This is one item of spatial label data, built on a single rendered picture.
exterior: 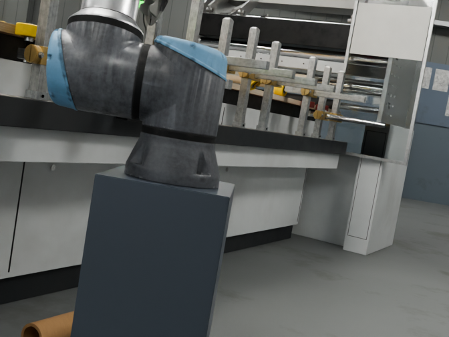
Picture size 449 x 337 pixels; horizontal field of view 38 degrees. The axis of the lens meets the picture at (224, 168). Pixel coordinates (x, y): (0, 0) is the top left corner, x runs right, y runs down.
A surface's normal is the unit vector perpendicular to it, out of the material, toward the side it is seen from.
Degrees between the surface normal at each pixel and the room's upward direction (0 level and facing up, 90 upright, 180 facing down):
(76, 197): 90
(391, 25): 90
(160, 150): 70
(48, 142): 90
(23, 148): 90
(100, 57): 75
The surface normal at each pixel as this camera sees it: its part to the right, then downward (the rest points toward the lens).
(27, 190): 0.87, 0.18
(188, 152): 0.34, -0.22
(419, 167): -0.06, 0.07
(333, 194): -0.47, 0.00
